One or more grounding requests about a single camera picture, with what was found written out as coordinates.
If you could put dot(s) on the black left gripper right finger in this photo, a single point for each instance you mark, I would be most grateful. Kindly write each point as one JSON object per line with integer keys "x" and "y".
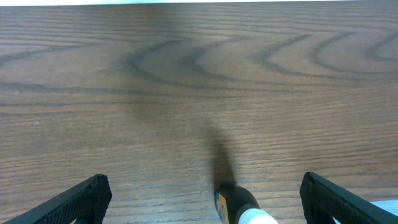
{"x": 315, "y": 187}

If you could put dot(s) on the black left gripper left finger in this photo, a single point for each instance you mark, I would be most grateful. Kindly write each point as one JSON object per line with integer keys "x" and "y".
{"x": 86, "y": 202}

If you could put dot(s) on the black bottle white cap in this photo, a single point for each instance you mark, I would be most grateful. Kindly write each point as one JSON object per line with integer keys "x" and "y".
{"x": 236, "y": 205}

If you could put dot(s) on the clear plastic container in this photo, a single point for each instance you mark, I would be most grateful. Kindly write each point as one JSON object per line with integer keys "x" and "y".
{"x": 347, "y": 208}

